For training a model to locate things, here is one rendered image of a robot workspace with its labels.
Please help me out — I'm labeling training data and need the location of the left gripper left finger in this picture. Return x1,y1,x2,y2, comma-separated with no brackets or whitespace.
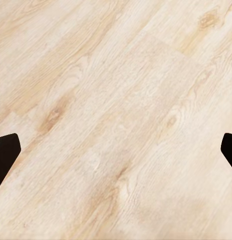
0,133,21,185

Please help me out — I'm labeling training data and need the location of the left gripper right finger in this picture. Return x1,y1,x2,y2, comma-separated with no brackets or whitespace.
220,133,232,166

